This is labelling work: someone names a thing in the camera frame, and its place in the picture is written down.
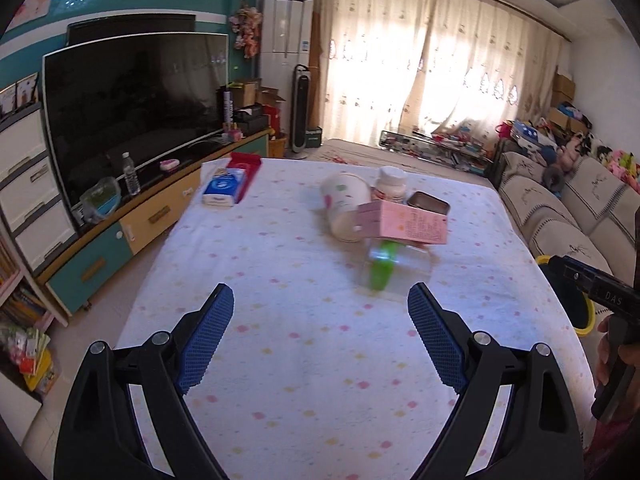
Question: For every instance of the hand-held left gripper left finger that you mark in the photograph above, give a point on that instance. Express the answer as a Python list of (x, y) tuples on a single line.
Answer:
[(205, 345)]

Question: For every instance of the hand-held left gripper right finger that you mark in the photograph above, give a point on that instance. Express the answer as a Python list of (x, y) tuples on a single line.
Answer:
[(435, 340)]

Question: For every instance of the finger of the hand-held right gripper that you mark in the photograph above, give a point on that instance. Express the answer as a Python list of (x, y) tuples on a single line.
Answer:
[(567, 270)]

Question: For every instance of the yellow-rimmed black trash bin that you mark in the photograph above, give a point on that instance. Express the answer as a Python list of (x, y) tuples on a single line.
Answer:
[(570, 305)]

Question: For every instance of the clear green plastic bottle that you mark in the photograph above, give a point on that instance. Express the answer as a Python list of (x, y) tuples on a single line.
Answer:
[(382, 270)]

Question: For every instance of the pink carton box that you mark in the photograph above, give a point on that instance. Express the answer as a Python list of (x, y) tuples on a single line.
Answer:
[(405, 222)]

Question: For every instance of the dark phone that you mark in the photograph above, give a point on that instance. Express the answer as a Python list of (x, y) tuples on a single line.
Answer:
[(427, 202)]

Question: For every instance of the white pill bottle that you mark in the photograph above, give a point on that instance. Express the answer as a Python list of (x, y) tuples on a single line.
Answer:
[(390, 185)]

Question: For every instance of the white paper cup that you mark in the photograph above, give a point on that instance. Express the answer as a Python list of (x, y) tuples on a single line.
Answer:
[(340, 205)]

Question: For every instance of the person's right hand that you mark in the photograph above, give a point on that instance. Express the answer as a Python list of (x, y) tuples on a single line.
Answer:
[(602, 355)]

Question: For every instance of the beige sofa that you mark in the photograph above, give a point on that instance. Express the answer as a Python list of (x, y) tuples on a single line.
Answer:
[(550, 210)]

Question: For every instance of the spotted white tablecloth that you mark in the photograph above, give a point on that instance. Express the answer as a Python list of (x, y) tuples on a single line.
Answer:
[(280, 310)]

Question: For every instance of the pile of plush toys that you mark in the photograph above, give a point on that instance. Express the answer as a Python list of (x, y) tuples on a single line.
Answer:
[(600, 152)]

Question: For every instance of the teal and yellow TV cabinet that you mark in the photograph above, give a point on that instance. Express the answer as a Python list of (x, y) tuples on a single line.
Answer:
[(150, 220)]

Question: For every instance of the blue tissue pack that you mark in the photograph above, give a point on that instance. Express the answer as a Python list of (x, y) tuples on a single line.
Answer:
[(222, 187)]

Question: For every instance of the stacked cardboard boxes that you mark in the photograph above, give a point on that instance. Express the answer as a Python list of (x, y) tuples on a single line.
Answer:
[(565, 105)]

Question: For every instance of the pile of colourful packets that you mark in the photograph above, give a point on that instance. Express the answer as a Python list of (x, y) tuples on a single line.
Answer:
[(27, 360)]

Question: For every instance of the clear plastic container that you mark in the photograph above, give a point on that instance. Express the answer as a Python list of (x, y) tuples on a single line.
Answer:
[(100, 200)]

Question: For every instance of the glass coffee table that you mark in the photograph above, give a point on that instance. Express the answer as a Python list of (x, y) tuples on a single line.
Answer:
[(435, 147)]

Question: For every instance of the small pink object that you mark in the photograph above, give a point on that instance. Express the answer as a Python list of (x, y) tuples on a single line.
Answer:
[(168, 166)]

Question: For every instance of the clear water bottle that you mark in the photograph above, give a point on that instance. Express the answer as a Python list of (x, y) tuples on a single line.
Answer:
[(131, 175)]

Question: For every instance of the red flat box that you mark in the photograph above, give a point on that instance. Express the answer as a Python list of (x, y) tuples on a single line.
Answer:
[(250, 162)]

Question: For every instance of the bookshelf with books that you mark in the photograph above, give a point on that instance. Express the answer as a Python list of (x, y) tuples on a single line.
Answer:
[(17, 300)]

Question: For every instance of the floral floor rug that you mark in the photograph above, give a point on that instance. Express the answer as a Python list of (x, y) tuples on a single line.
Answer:
[(360, 157)]

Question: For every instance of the wooden bucket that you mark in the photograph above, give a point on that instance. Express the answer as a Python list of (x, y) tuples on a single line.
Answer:
[(277, 146)]

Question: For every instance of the white plastic drawer unit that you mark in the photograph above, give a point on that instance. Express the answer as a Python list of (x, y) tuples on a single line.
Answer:
[(30, 190)]

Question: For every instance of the small green box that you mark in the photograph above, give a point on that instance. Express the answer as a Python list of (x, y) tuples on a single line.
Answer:
[(313, 137)]

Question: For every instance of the red paper bag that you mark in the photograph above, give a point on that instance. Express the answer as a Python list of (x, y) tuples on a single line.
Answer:
[(272, 119)]

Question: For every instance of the black printed tube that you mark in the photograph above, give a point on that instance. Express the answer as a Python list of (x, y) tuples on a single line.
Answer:
[(228, 107)]

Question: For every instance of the large curved television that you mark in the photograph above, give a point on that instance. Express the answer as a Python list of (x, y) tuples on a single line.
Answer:
[(130, 110)]

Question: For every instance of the cream embroidered curtain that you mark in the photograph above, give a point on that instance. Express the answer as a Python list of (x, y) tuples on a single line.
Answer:
[(425, 60)]

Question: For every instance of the black tower fan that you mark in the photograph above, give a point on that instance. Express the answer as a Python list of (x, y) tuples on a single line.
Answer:
[(301, 110)]

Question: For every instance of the brown cardboard box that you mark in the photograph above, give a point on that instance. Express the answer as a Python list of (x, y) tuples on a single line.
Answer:
[(270, 97), (247, 94)]

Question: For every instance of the framed photo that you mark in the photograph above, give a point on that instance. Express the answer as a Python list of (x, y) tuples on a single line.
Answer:
[(20, 94)]

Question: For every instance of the hanging flower decoration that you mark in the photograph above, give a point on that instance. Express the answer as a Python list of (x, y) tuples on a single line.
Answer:
[(246, 30)]

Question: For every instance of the white standing air conditioner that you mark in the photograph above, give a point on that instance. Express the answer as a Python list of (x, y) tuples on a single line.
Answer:
[(285, 30)]

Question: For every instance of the small black television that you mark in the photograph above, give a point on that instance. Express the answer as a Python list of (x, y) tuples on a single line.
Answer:
[(130, 27)]

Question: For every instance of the pink wall poster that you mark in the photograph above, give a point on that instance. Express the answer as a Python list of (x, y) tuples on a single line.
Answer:
[(37, 0)]

